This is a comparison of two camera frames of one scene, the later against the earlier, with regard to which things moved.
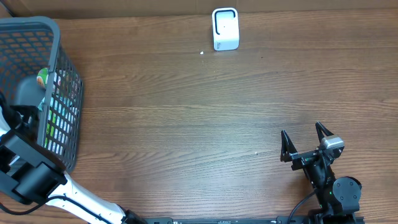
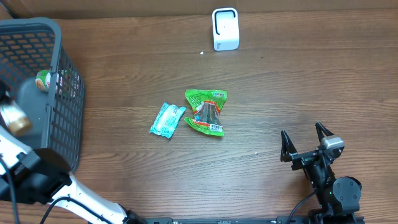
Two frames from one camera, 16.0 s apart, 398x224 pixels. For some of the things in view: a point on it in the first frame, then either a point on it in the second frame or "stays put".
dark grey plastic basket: x=35 y=72 stays put
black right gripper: x=288 y=151 stays put
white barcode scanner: x=226 y=28 stays put
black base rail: x=281 y=219 stays put
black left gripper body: x=19 y=117 to x=3 y=88
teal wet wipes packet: x=41 y=103 to x=167 y=120
